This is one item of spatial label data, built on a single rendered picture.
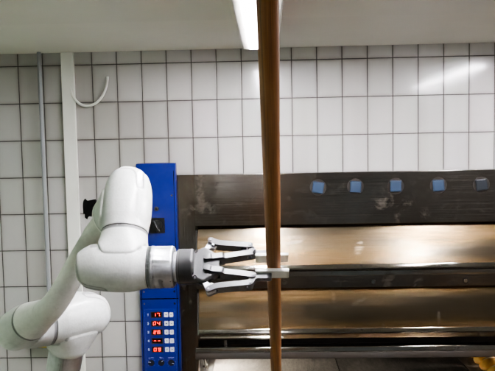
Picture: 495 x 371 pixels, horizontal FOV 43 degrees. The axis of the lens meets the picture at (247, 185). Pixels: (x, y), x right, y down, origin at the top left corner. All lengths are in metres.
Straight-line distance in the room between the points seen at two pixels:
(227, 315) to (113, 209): 1.33
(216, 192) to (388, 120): 0.75
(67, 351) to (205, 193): 0.94
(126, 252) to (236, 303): 1.35
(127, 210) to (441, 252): 1.59
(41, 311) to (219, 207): 1.10
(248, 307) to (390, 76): 1.09
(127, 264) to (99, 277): 0.06
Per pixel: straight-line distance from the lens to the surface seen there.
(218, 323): 2.63
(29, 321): 1.70
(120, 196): 1.39
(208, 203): 2.55
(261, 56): 0.88
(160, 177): 2.54
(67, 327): 1.85
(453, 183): 2.64
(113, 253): 1.33
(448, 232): 2.68
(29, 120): 2.71
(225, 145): 2.54
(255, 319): 2.62
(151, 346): 2.68
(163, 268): 1.31
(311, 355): 2.53
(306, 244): 2.58
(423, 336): 2.73
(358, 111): 2.56
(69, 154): 2.63
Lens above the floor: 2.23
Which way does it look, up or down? 4 degrees down
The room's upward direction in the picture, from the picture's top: 1 degrees counter-clockwise
